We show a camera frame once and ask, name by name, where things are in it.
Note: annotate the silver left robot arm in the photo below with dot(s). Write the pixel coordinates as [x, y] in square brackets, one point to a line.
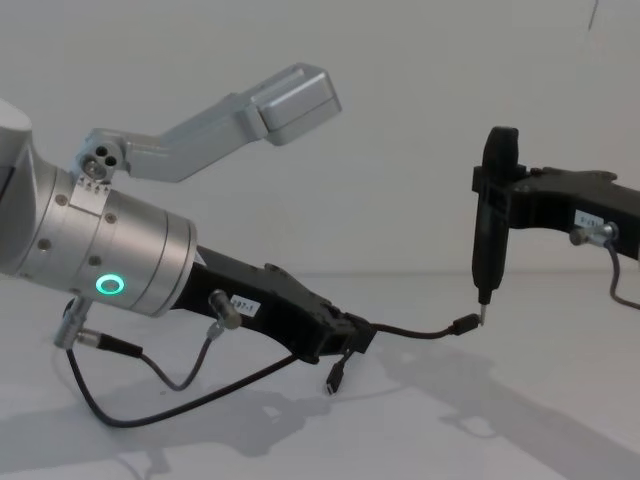
[100, 235]

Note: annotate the white table cloth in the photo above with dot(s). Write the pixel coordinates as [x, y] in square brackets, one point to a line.
[450, 410]

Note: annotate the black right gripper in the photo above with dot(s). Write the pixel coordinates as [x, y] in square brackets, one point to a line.
[590, 195]

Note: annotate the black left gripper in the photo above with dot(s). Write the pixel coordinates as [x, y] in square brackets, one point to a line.
[270, 305]

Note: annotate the black pen-shaped tool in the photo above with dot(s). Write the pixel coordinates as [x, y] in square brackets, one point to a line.
[490, 260]

